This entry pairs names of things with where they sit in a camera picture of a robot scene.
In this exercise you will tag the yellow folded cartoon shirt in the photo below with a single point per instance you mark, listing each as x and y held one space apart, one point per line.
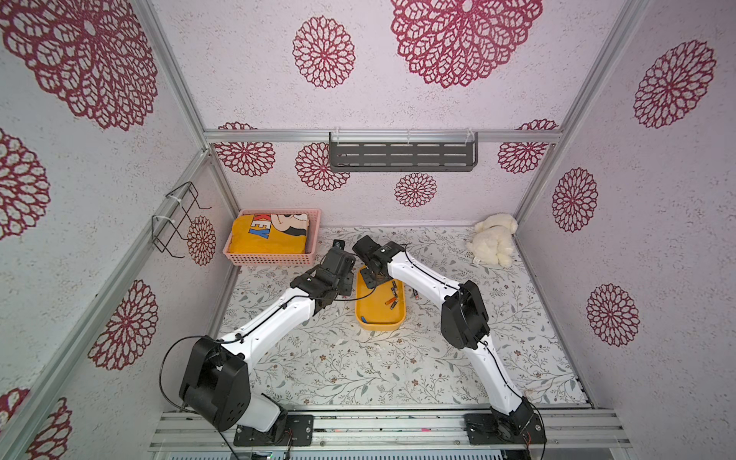
269 234

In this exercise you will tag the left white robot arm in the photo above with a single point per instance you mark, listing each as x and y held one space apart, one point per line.
216 382

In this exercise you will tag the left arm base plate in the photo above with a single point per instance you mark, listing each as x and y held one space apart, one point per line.
288 431

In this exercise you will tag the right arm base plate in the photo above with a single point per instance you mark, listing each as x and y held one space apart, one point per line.
491 429

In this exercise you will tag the black wire wall rack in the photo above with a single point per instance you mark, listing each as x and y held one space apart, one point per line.
166 227

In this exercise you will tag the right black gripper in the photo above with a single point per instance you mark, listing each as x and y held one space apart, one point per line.
371 275

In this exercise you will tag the grey wall shelf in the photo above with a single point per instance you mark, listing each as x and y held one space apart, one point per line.
399 157

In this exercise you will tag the white plush toy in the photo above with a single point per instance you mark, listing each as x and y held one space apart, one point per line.
492 243

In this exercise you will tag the yellow plastic storage box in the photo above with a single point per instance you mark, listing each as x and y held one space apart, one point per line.
372 308

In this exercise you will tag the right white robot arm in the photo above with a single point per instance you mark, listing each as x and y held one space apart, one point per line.
464 325

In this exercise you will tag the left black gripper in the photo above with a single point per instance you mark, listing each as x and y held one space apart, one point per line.
347 285

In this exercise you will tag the pink plastic basket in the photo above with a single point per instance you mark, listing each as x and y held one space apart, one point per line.
306 258

